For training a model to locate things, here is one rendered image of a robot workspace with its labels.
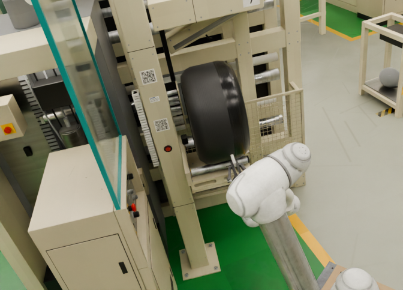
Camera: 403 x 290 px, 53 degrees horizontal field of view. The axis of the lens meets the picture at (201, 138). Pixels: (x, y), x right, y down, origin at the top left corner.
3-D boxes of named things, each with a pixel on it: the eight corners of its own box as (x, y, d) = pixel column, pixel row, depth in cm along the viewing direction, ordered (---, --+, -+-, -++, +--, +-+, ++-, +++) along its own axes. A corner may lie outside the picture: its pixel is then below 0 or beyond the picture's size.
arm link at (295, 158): (283, 149, 152) (256, 167, 147) (301, 126, 136) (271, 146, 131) (306, 176, 148) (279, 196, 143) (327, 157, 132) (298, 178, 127)
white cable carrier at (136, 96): (153, 167, 234) (131, 95, 207) (153, 161, 238) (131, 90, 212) (161, 165, 234) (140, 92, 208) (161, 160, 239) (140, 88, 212)
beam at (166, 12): (154, 32, 217) (147, 4, 208) (152, 18, 238) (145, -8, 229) (264, 8, 219) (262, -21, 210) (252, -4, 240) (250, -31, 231)
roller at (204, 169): (189, 174, 235) (191, 178, 231) (188, 167, 233) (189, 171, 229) (248, 160, 236) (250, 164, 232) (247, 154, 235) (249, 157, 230)
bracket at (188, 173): (188, 187, 230) (185, 173, 225) (180, 147, 263) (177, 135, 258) (194, 185, 230) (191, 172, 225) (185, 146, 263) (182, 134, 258)
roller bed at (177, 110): (158, 137, 269) (147, 97, 252) (157, 125, 281) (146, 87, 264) (188, 129, 269) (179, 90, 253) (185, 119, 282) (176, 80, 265)
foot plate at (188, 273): (183, 280, 281) (182, 278, 280) (179, 250, 303) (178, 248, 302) (220, 271, 282) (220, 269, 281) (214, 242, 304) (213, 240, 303)
